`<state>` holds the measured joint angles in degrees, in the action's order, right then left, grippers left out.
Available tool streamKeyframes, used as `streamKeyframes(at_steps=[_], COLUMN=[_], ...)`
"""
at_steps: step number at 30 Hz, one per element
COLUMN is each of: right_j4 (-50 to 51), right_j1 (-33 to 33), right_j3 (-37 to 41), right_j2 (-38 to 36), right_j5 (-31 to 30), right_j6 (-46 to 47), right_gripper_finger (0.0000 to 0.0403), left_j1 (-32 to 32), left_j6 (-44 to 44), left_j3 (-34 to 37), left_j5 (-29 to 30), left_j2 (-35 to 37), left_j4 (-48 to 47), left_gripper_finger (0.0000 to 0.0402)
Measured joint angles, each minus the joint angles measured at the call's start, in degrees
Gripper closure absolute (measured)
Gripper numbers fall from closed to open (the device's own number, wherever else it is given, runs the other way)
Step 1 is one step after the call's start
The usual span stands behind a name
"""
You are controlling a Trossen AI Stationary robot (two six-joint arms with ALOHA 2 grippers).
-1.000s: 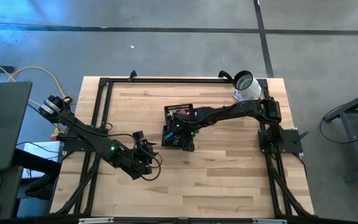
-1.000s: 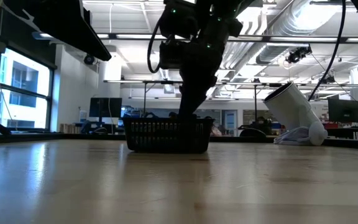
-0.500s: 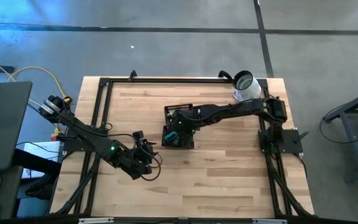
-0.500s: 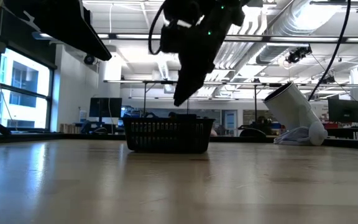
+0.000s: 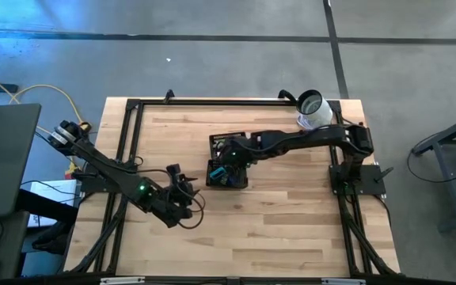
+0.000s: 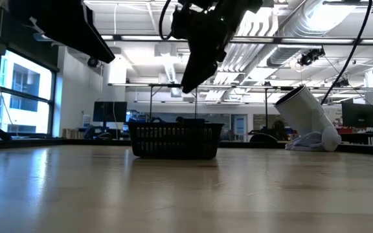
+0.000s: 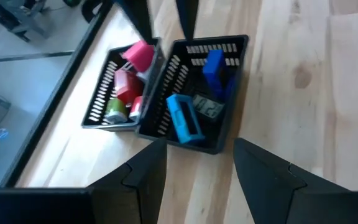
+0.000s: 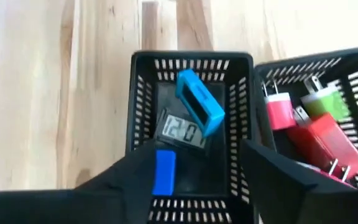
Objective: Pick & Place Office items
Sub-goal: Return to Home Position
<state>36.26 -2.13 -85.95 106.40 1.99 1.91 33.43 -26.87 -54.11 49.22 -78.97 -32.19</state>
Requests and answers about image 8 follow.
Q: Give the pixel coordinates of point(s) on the green wall charger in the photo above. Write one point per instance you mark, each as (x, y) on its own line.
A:
(326, 104)

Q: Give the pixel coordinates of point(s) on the small pink-red wall charger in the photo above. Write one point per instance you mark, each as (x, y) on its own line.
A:
(325, 175)

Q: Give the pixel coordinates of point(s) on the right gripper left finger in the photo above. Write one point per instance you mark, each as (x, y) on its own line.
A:
(104, 202)

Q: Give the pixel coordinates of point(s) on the teal digital clock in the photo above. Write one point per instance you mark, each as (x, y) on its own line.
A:
(211, 116)

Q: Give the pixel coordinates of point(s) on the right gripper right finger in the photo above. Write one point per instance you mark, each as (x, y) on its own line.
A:
(291, 199)

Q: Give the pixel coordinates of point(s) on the black digital clock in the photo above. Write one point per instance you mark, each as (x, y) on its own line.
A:
(182, 130)

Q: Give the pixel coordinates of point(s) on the large red wall charger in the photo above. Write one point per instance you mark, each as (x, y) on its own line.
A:
(331, 144)

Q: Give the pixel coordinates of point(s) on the pink and white wall charger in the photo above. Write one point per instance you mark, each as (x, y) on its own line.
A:
(280, 113)

